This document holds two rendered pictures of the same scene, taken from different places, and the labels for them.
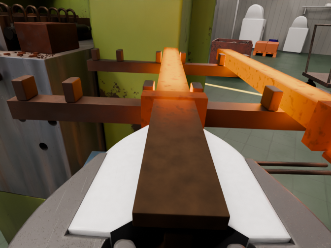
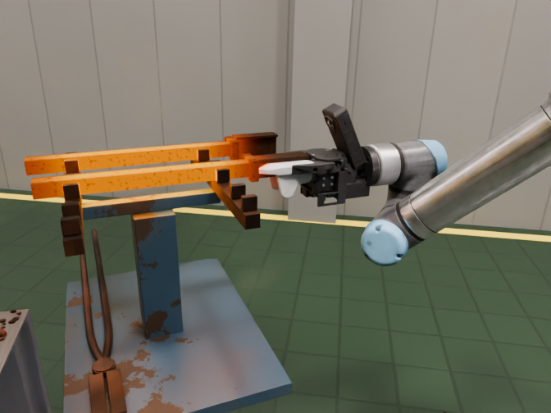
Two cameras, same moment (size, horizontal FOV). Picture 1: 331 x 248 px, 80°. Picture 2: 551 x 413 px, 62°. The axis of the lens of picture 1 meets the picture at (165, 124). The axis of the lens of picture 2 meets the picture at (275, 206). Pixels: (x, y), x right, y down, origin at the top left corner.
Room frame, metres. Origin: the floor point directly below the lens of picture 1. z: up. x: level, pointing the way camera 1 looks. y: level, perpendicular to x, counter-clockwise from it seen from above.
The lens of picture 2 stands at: (0.36, 0.65, 1.15)
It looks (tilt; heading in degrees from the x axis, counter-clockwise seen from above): 22 degrees down; 248
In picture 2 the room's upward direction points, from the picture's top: 1 degrees clockwise
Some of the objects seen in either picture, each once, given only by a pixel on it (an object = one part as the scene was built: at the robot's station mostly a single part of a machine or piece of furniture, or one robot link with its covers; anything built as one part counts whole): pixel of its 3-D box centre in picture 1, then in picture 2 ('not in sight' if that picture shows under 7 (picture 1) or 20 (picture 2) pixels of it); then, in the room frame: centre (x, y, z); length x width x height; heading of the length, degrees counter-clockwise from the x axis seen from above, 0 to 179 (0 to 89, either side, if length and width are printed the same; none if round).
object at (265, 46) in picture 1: (266, 48); not in sight; (7.72, -3.52, 0.20); 1.17 x 0.84 x 0.41; 148
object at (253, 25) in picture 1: (253, 27); not in sight; (9.31, -3.50, 0.82); 0.83 x 0.71 x 1.65; 59
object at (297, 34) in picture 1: (297, 35); not in sight; (8.52, -4.94, 0.65); 0.66 x 0.59 x 1.29; 59
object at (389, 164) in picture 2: not in sight; (376, 164); (-0.11, -0.01, 0.92); 0.08 x 0.05 x 0.08; 90
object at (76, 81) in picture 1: (87, 66); (162, 206); (0.29, 0.12, 0.94); 0.23 x 0.06 x 0.02; 0
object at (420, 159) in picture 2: not in sight; (412, 162); (-0.19, -0.01, 0.91); 0.11 x 0.08 x 0.09; 0
